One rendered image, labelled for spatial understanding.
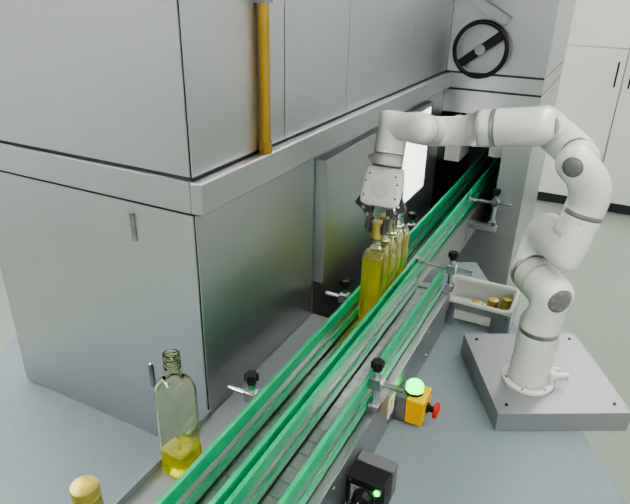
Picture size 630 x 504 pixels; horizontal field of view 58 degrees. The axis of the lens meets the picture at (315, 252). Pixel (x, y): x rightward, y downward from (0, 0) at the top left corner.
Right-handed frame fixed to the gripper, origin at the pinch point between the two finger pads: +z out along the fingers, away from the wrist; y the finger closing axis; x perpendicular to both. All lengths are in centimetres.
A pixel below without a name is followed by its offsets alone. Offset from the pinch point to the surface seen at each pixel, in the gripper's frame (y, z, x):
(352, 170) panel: -11.9, -12.3, 7.6
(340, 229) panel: -12.0, 3.9, 5.4
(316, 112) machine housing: -15.2, -25.5, -12.9
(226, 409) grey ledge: -14, 39, -41
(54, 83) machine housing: -46, -23, -60
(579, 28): 19, -126, 363
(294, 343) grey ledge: -12.5, 31.8, -13.4
